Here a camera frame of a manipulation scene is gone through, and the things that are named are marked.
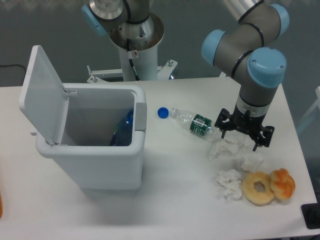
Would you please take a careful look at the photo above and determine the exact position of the crumpled white tissue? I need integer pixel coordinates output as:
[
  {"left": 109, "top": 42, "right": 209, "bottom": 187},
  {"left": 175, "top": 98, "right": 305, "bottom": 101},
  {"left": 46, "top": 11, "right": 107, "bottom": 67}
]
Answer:
[
  {"left": 216, "top": 169, "right": 243, "bottom": 203},
  {"left": 208, "top": 131, "right": 254, "bottom": 161},
  {"left": 234, "top": 152, "right": 264, "bottom": 172}
]

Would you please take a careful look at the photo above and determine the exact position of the white bin lid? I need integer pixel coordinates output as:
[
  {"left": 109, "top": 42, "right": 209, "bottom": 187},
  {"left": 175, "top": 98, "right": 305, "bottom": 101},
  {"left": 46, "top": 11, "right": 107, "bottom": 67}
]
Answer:
[{"left": 18, "top": 45, "right": 77, "bottom": 145}]

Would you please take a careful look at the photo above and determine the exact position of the blue bottle cap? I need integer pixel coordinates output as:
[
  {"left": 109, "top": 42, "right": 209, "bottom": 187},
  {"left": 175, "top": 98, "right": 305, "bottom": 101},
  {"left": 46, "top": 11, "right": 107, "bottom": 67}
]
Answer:
[{"left": 157, "top": 107, "right": 169, "bottom": 119}]

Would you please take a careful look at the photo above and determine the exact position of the black cable on floor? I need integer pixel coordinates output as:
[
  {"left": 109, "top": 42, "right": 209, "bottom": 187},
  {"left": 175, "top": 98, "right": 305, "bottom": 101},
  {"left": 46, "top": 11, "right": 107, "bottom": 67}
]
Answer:
[{"left": 0, "top": 64, "right": 27, "bottom": 71}]

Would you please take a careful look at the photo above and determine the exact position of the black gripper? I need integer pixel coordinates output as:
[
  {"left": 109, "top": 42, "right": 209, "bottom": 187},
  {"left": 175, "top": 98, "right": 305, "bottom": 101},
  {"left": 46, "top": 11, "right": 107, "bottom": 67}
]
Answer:
[{"left": 214, "top": 106, "right": 275, "bottom": 152}]

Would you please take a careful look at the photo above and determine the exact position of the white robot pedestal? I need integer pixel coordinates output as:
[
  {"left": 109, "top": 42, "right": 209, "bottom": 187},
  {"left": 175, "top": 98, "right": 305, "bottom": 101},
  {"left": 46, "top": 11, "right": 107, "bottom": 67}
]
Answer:
[{"left": 87, "top": 13, "right": 178, "bottom": 83}]

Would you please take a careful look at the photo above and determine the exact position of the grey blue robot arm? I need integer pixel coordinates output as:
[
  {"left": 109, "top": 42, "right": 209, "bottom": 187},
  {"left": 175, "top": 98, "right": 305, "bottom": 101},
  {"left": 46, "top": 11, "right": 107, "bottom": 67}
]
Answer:
[{"left": 81, "top": 0, "right": 290, "bottom": 148}]

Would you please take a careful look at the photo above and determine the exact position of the white frame at right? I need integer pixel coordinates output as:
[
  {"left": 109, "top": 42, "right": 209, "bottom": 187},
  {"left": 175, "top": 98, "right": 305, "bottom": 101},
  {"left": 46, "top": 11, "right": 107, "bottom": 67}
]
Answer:
[{"left": 296, "top": 86, "right": 320, "bottom": 135}]

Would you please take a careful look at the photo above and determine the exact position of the crushed clear plastic bottle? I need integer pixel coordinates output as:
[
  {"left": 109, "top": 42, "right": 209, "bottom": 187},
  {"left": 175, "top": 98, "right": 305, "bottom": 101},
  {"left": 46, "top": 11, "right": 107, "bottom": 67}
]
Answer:
[{"left": 169, "top": 108, "right": 215, "bottom": 142}]

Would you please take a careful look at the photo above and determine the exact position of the crumpled white tissue lower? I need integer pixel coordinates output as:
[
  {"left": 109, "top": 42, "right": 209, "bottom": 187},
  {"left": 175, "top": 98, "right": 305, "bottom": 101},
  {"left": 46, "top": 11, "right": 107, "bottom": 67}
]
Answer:
[{"left": 216, "top": 169, "right": 243, "bottom": 203}]

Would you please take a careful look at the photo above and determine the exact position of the crumpled white tissue middle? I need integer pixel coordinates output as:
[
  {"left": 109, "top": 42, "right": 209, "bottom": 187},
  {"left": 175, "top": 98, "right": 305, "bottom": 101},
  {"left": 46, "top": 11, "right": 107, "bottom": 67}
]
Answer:
[{"left": 234, "top": 152, "right": 264, "bottom": 172}]

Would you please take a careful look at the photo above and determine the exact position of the white trash bin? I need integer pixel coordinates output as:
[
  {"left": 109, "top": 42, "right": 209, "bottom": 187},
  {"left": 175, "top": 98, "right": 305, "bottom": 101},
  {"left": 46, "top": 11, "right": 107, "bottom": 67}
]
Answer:
[{"left": 36, "top": 83, "right": 147, "bottom": 190}]

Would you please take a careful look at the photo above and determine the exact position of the orange glazed twisted pastry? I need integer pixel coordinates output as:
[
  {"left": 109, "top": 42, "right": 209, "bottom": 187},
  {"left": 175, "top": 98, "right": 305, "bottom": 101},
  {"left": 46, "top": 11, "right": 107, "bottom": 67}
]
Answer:
[{"left": 269, "top": 168, "right": 296, "bottom": 201}]

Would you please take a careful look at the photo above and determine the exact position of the black device at edge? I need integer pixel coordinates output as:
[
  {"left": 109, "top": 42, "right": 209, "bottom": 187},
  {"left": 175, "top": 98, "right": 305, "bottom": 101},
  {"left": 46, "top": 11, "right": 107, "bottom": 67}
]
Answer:
[{"left": 301, "top": 203, "right": 320, "bottom": 230}]

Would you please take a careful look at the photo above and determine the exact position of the crumpled white tissue upper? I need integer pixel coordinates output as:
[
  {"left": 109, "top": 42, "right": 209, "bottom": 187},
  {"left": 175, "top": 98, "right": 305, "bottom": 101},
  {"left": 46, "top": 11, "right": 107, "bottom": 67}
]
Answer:
[{"left": 208, "top": 131, "right": 254, "bottom": 161}]

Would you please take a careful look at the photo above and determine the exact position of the orange object at edge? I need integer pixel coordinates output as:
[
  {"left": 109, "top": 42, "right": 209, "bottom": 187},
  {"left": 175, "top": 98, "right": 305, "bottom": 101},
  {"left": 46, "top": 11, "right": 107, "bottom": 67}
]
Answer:
[{"left": 0, "top": 194, "right": 3, "bottom": 218}]

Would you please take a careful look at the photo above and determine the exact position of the plain ring donut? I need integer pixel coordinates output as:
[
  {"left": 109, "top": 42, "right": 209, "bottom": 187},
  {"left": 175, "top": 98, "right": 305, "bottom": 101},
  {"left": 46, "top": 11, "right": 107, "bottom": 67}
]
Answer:
[{"left": 241, "top": 171, "right": 275, "bottom": 205}]

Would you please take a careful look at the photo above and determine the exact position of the blue bottle in bin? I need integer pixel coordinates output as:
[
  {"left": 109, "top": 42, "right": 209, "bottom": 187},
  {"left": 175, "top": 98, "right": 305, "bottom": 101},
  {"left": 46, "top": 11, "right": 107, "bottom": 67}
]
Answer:
[{"left": 109, "top": 109, "right": 134, "bottom": 147}]

